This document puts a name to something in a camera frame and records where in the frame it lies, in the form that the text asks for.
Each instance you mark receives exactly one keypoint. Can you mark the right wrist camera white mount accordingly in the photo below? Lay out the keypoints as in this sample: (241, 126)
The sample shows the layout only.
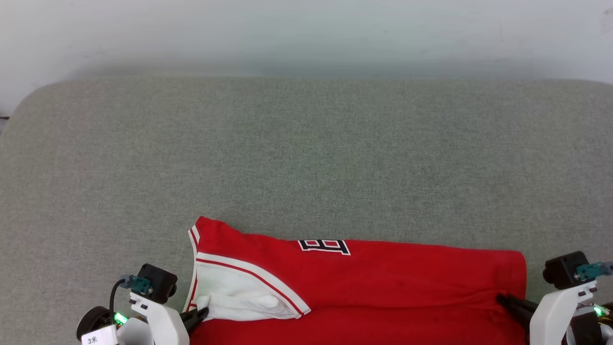
(555, 306)

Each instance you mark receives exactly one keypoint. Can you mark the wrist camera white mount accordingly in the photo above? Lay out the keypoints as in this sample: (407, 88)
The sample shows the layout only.
(555, 306)
(163, 321)

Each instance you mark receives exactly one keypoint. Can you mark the red white basketball jersey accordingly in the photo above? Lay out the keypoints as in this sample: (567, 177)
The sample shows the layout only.
(383, 292)

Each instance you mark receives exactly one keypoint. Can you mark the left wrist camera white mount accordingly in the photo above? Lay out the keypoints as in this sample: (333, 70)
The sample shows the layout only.
(163, 321)

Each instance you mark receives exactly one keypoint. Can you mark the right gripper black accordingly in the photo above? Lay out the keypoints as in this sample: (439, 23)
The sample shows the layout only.
(591, 328)

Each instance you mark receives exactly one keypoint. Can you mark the grey fabric sofa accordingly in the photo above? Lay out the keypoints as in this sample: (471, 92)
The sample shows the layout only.
(306, 158)

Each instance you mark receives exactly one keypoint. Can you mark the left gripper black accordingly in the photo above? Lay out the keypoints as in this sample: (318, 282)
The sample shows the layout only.
(96, 321)

